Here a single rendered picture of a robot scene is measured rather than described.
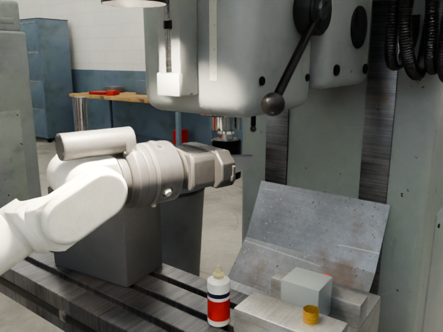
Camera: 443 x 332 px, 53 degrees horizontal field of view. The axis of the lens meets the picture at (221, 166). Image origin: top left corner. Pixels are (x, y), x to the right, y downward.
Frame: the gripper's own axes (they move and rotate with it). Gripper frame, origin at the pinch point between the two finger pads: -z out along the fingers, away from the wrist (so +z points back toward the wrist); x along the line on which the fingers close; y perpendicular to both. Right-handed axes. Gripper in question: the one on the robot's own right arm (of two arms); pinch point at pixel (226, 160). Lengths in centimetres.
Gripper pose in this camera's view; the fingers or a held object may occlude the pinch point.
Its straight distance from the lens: 71.1
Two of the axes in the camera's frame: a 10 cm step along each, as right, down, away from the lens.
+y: 0.0, 9.7, 2.3
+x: -6.1, -1.9, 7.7
